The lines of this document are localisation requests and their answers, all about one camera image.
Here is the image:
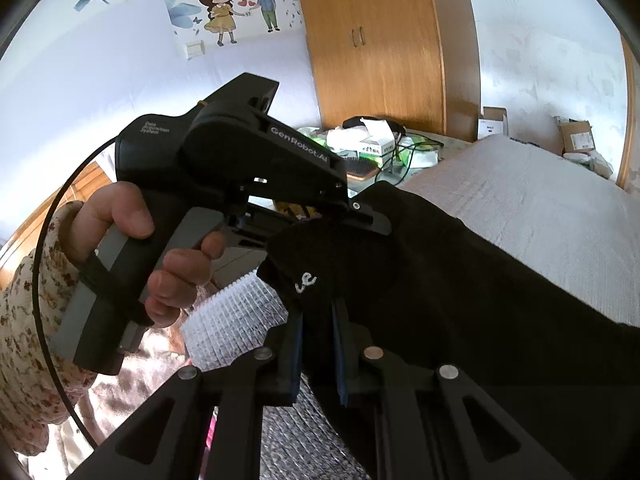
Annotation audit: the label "black garment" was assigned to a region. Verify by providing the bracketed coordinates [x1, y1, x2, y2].
[259, 182, 639, 479]

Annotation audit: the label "floral sleeve left forearm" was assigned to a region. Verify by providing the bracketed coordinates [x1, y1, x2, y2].
[0, 200, 82, 456]

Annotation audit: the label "person's left hand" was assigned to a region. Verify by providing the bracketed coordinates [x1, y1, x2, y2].
[67, 180, 228, 328]

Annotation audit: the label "cluttered side table items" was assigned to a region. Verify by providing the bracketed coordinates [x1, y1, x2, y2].
[298, 116, 445, 197]

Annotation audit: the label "wooden wardrobe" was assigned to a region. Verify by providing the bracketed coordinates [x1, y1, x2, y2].
[300, 0, 480, 142]

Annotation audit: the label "silver quilted table mat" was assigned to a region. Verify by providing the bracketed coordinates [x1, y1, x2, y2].
[178, 133, 640, 480]

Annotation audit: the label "white small carton box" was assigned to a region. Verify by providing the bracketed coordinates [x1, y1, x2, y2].
[477, 106, 509, 140]

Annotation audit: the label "wooden door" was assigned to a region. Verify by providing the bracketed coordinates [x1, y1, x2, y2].
[616, 37, 639, 198]

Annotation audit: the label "brown cardboard box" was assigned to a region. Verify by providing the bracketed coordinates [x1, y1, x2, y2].
[556, 117, 596, 154]

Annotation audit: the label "white wall switch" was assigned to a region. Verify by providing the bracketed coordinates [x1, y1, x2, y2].
[184, 40, 206, 60]

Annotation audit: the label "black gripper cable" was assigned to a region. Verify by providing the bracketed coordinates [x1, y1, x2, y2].
[30, 134, 120, 451]

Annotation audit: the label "cartoon couple wall sticker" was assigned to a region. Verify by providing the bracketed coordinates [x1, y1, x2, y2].
[198, 0, 281, 48]

